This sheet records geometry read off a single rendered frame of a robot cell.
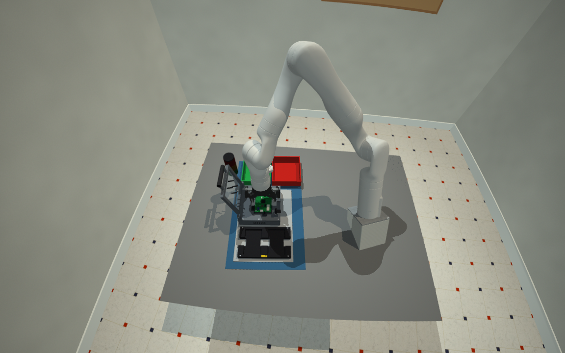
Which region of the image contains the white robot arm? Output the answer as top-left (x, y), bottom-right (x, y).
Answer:
top-left (242, 41), bottom-right (389, 219)

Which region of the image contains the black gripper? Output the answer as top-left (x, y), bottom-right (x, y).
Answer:
top-left (245, 185), bottom-right (280, 202)

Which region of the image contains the red bin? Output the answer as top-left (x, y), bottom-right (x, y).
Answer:
top-left (272, 156), bottom-right (301, 186)

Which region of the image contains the green circuit board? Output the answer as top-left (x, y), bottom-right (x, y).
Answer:
top-left (255, 196), bottom-right (272, 212)

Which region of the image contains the green bin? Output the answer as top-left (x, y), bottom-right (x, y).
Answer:
top-left (241, 161), bottom-right (251, 185)

